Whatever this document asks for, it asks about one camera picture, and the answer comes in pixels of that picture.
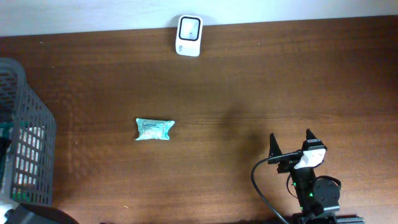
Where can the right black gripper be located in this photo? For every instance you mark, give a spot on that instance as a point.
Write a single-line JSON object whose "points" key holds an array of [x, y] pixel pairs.
{"points": [[288, 165]]}

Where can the teal wet wipes pack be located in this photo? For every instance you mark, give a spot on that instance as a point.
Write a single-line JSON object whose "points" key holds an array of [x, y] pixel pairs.
{"points": [[153, 129]]}

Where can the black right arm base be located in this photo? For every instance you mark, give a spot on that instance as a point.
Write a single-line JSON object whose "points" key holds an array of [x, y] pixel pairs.
{"points": [[342, 220]]}

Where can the right black and white arm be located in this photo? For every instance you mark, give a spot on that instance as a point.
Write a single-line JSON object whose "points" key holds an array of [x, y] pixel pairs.
{"points": [[318, 196]]}

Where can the left black and white arm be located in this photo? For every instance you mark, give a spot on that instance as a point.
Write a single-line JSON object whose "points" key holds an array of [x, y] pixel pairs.
{"points": [[22, 213]]}

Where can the white barcode scanner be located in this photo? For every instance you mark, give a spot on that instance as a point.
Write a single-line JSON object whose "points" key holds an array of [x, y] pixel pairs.
{"points": [[188, 37]]}

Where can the grey plastic mesh basket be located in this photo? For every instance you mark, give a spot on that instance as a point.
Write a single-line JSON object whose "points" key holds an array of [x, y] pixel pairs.
{"points": [[28, 131]]}

